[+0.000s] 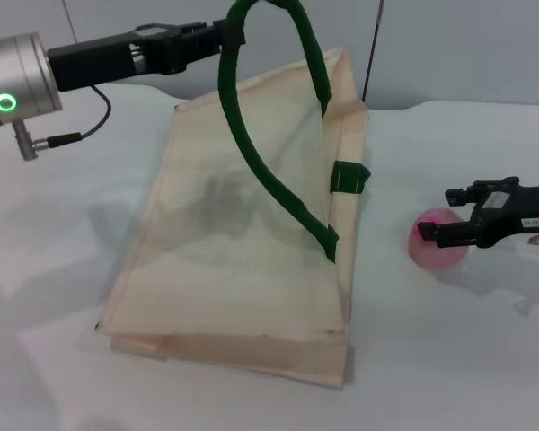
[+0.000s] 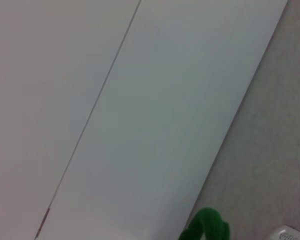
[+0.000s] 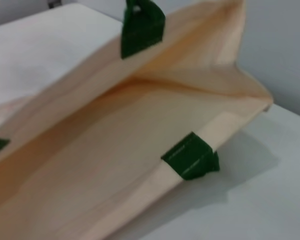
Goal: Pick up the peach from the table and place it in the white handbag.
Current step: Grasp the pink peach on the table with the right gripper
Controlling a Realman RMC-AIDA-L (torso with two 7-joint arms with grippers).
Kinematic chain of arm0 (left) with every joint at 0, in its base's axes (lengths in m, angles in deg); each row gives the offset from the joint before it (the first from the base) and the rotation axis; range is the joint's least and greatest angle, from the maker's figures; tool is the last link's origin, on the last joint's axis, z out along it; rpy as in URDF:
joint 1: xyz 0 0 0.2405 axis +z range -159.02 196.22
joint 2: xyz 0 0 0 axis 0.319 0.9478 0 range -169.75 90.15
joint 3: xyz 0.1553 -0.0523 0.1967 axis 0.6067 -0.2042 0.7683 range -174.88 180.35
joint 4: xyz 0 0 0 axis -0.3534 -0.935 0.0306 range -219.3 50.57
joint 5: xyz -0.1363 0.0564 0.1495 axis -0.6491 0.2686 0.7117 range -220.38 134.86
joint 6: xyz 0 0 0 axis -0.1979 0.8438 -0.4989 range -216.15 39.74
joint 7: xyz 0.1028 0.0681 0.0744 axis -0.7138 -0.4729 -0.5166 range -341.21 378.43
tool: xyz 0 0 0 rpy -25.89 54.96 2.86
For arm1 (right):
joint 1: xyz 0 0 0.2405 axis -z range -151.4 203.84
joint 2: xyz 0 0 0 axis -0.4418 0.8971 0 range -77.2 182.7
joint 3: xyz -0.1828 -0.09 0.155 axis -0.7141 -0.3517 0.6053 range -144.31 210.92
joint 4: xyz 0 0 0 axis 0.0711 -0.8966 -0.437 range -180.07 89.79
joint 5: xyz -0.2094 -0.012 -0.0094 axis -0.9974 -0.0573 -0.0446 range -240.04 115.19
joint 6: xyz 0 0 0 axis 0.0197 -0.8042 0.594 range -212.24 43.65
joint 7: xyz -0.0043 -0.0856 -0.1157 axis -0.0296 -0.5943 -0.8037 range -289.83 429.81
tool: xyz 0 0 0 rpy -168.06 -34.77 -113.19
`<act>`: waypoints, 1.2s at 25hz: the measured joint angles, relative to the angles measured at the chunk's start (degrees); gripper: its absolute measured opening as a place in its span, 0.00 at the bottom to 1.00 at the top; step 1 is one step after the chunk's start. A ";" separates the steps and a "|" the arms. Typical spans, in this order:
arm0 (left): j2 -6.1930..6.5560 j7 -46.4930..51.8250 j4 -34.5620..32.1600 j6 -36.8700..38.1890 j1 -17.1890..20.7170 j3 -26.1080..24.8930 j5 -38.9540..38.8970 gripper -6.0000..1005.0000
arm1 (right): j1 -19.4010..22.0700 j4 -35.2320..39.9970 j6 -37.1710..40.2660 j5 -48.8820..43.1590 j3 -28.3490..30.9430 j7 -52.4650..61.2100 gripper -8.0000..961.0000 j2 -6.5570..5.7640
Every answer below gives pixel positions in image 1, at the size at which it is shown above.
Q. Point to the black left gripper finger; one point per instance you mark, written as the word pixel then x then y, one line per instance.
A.
pixel 206 27
pixel 215 42

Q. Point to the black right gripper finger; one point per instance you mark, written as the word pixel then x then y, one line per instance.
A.
pixel 462 196
pixel 453 233

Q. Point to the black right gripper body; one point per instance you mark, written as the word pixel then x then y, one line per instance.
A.
pixel 516 211

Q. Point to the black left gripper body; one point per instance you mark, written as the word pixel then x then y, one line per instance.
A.
pixel 99 58

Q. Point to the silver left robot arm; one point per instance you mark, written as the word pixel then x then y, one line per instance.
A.
pixel 22 76

